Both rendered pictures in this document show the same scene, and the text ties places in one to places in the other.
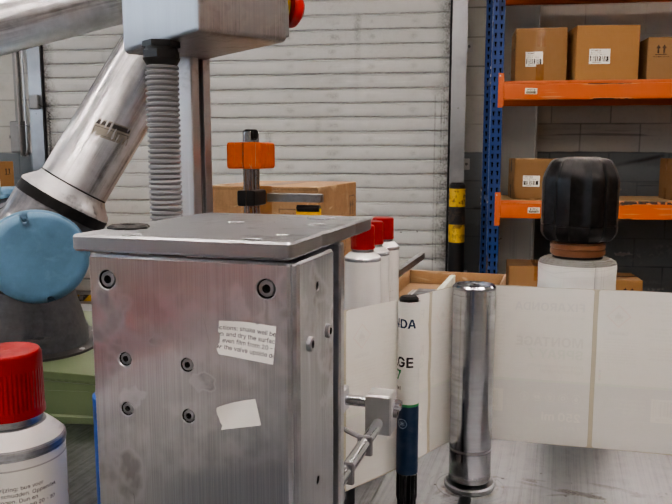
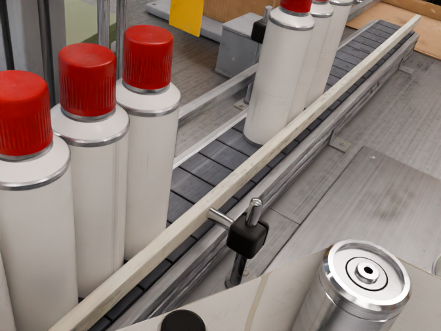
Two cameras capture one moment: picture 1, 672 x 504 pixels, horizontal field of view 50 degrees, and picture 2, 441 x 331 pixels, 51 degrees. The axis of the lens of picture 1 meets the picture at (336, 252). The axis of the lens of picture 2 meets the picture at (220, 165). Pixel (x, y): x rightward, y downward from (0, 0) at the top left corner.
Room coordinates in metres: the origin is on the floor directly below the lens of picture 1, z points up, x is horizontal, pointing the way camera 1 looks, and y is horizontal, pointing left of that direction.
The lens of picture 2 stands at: (0.48, -0.08, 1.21)
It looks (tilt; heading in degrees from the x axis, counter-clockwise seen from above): 37 degrees down; 10
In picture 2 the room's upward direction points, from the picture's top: 11 degrees clockwise
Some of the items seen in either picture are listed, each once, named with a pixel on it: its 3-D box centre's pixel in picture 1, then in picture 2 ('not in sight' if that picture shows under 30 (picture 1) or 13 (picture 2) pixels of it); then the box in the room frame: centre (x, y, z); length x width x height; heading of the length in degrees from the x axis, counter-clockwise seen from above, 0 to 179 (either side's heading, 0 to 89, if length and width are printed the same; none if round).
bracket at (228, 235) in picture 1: (239, 229); not in sight; (0.38, 0.05, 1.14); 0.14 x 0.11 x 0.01; 163
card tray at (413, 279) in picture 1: (447, 289); (411, 21); (1.76, -0.28, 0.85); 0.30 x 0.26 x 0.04; 163
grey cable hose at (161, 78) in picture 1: (164, 155); not in sight; (0.69, 0.16, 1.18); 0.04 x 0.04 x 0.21
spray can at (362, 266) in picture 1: (362, 297); (279, 66); (0.99, -0.04, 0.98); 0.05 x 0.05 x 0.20
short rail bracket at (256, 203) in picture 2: not in sight; (245, 245); (0.79, -0.06, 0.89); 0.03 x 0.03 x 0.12; 73
